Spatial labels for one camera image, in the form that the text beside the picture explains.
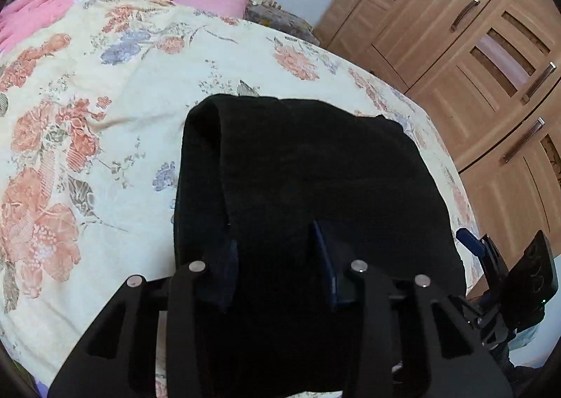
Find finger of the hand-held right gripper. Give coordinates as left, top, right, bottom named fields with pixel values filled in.
left=464, top=293, right=514, bottom=351
left=455, top=227, right=511, bottom=294

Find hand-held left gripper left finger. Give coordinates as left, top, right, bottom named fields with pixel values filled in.
left=47, top=240, right=240, bottom=398

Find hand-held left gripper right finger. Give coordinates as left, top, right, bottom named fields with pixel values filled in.
left=312, top=220, right=514, bottom=398

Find black pants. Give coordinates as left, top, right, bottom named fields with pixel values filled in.
left=172, top=94, right=467, bottom=398

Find floral bedsheet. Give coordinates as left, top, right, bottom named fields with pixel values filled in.
left=0, top=0, right=483, bottom=398

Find wooden wardrobe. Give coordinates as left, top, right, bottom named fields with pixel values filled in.
left=313, top=0, right=561, bottom=309

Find yellow floral pillow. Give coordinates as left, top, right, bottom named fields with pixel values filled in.
left=244, top=0, right=315, bottom=46

